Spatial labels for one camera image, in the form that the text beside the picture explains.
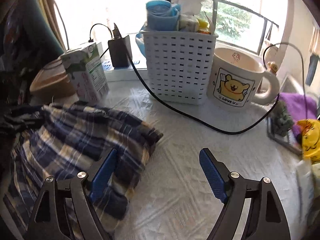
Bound blue plaid pants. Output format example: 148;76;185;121
1;103;162;236

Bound white plastic bag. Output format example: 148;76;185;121
296;159;319;224

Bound small green plant figurine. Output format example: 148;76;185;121
270;101;294;137

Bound yellow duck plastic bag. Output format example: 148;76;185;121
297;119;320;163

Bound purple cloth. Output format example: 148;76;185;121
279;92;317;136

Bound brown lidded food container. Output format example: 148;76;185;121
29;57;75;102

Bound white bear cartoon mug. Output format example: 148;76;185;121
207;48;280;111

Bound white power strip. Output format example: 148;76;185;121
102;60;148;82

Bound green white milk carton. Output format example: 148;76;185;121
60;42;108;103

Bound white perforated plastic basket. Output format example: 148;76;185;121
142;31;217;105

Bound black power adapter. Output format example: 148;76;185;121
108;24;132;68

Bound blue roll in basket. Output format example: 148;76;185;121
146;0;181;31

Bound black charging cable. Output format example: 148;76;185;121
88;23;309;136

